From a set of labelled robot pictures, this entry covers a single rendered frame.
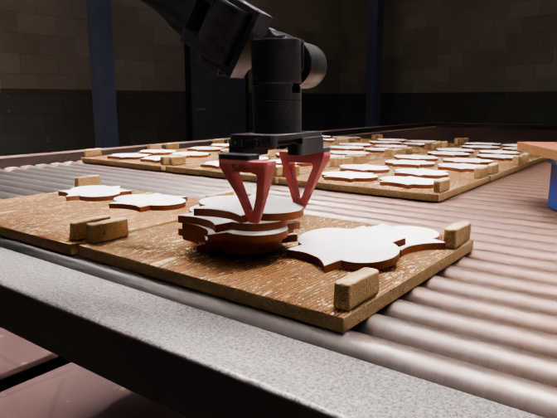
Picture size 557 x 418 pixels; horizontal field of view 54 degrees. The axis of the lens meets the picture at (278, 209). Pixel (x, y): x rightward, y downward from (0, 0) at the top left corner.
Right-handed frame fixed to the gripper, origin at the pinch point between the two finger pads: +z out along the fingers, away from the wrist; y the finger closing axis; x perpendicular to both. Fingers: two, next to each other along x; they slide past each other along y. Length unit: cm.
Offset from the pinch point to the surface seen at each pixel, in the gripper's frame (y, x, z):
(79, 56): 327, 494, -66
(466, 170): 96, 6, 6
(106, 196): 12, 49, 5
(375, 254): 2.5, -11.6, 4.5
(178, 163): 62, 80, 5
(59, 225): -5.3, 37.6, 5.4
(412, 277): 2.2, -16.2, 6.4
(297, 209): 0.7, -2.2, -0.1
